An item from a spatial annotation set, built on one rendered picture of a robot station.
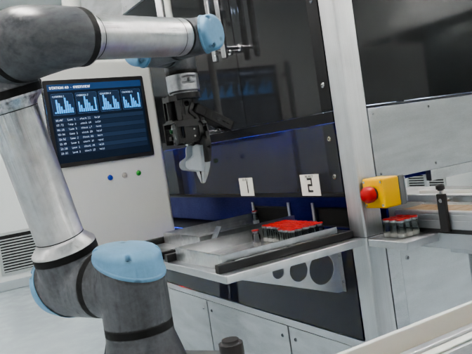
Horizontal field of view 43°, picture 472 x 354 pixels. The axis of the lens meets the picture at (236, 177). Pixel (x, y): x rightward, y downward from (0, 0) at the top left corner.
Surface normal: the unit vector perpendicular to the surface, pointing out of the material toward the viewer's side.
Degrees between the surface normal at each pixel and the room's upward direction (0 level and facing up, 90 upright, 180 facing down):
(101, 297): 92
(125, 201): 90
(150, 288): 90
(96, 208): 90
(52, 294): 103
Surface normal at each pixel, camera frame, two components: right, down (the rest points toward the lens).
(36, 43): 0.27, 0.29
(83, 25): 0.68, -0.22
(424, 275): 0.51, -0.03
